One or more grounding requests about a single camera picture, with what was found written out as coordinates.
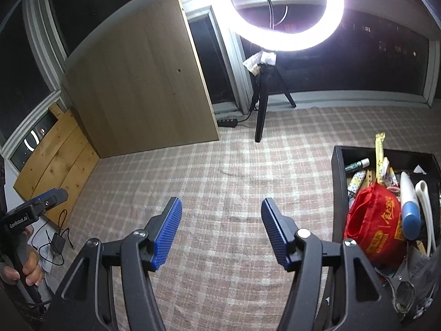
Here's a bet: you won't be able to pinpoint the pine wooden planks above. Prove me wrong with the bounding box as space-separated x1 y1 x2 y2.
13 102 100 230

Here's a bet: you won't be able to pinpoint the white ring light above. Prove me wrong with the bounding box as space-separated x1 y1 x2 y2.
229 0 345 53

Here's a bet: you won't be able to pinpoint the red cloth bag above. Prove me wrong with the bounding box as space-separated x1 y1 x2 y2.
344 183 407 269

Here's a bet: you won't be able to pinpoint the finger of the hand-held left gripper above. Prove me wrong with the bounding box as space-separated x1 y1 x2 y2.
29 188 69 216

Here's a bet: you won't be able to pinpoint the crumpled white paper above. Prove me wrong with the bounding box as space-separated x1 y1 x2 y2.
242 51 277 76

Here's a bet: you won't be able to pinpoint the person's left hand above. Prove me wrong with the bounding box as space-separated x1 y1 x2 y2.
0 248 44 286

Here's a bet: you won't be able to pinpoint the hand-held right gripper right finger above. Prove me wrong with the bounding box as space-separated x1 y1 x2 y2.
261 198 397 331

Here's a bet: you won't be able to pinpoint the black tripod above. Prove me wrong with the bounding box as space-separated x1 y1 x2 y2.
249 64 297 143

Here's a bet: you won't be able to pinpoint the large light wooden panel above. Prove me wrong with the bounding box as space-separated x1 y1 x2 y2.
65 0 220 159

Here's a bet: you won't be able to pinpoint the small dark bottle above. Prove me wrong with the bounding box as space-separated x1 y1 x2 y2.
345 158 370 173

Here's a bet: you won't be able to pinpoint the white blue bottle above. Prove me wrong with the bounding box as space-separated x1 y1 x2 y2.
399 171 423 241

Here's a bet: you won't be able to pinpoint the black charger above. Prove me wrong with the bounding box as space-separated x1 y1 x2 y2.
50 233 66 253

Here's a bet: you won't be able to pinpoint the yellow stick packet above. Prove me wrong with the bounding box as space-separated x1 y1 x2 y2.
375 133 386 180

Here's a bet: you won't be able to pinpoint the white dotted packet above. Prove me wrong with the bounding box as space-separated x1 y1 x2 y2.
348 170 366 197

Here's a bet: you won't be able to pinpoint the white curved plastic bar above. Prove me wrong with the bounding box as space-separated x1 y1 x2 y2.
414 179 437 257

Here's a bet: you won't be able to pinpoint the black box container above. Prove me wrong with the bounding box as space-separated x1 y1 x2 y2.
331 145 441 331

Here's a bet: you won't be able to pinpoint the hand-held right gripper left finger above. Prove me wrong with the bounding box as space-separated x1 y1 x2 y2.
52 197 183 331

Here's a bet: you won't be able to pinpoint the eyeglasses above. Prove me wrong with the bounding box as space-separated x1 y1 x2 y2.
377 265 419 316

